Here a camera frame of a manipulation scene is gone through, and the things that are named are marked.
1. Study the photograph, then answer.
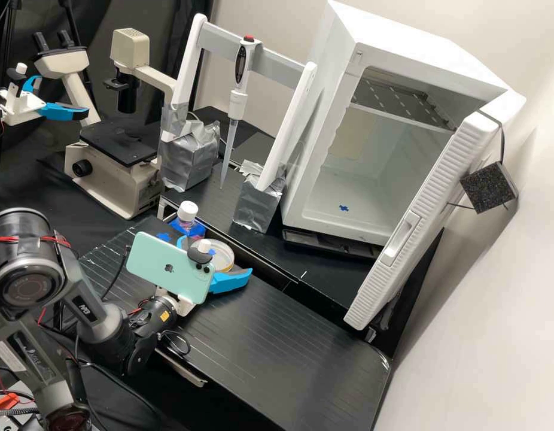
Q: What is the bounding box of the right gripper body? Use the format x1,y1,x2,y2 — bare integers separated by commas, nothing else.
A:
156,289,197,317

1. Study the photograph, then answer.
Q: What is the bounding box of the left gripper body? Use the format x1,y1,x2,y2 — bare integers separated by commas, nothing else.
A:
0,87,47,127

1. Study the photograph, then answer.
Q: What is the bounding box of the blue bottle holder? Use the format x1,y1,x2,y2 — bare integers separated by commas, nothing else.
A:
169,217,208,239

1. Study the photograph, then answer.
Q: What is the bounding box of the petri dish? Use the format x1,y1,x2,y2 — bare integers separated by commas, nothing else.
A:
187,238,236,274

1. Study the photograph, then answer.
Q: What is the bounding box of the small bottle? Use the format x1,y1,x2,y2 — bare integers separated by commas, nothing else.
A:
176,201,200,235

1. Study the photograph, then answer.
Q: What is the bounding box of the cream microscope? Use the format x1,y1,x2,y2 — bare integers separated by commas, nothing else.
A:
32,28,179,221

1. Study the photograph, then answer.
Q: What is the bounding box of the white pipette stand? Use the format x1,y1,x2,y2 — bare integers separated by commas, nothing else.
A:
157,13,319,235

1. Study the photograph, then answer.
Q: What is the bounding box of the pipette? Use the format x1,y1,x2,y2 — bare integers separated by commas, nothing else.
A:
219,34,263,190

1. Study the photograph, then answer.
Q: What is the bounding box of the incubator door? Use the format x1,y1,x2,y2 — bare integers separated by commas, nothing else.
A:
343,96,520,331

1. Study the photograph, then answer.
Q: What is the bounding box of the white incubator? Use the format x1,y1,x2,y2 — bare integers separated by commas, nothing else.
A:
279,0,527,248

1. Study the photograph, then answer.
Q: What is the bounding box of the right wrist camera phone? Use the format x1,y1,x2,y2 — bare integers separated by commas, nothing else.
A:
125,230,217,315

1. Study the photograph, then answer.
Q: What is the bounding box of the black cable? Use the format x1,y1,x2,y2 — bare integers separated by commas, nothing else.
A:
100,249,130,301

